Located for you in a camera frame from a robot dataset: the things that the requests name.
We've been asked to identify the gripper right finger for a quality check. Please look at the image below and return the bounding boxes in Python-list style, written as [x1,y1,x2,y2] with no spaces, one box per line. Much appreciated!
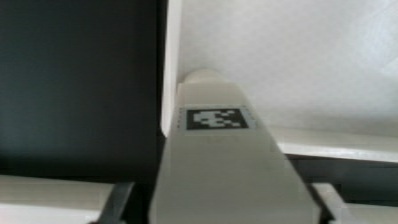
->
[312,183,355,224]

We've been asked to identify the white bracket desk leg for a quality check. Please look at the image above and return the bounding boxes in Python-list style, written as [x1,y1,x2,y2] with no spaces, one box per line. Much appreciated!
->
[149,70,319,224]

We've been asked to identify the white desk top tray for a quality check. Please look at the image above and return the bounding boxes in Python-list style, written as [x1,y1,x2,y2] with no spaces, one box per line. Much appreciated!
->
[161,0,398,163]

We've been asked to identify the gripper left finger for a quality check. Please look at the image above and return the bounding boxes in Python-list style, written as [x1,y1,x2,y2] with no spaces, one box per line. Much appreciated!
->
[88,182,134,224]

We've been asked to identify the white front fence bar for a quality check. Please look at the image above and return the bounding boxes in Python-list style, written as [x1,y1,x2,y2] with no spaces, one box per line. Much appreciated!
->
[0,175,398,224]

